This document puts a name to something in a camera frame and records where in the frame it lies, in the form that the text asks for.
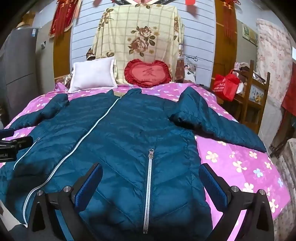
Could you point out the red shopping bag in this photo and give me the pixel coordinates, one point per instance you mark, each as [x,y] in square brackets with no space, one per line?
[225,88]

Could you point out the wooden chair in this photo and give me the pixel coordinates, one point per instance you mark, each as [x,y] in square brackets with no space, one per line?
[251,105]

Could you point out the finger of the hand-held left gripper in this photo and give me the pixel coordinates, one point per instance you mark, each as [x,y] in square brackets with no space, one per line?
[18,142]
[5,132]

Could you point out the brown wooden door frame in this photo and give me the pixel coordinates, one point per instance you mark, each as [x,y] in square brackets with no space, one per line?
[222,53]
[62,55]

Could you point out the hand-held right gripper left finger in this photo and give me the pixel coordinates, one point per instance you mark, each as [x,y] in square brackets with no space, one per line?
[89,183]

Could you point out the teal quilted jacket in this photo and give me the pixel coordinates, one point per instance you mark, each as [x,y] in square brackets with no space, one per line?
[129,139]

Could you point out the grey refrigerator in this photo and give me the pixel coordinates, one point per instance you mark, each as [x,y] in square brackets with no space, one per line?
[18,69]

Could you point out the brown floral cushion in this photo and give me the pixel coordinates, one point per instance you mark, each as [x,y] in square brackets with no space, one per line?
[64,81]

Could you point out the white pillow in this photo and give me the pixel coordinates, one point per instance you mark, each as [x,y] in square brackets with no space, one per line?
[92,74]

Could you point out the red cloth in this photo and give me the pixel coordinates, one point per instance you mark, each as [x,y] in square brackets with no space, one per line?
[289,97]

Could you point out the red heart-shaped cushion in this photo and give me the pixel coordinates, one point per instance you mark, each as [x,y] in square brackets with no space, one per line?
[148,73]

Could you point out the pink white cloth bundle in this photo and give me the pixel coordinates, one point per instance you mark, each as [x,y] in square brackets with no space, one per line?
[242,69]

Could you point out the cream floral checked cloth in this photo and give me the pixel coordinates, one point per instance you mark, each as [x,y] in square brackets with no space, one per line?
[138,30]

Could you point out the framed wall picture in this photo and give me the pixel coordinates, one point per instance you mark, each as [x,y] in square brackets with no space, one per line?
[249,33]

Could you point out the pale floral curtain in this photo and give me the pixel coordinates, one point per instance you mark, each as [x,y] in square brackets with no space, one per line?
[270,58]

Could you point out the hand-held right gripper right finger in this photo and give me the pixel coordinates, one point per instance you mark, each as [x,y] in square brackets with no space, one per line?
[212,185]

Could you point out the red knot ornament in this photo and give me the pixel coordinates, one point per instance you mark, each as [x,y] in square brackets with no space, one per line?
[229,23]

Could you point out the pink floral bedsheet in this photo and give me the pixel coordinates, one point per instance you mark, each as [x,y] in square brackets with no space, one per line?
[231,157]

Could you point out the red hanging banner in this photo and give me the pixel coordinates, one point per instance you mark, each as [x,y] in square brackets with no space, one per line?
[62,18]

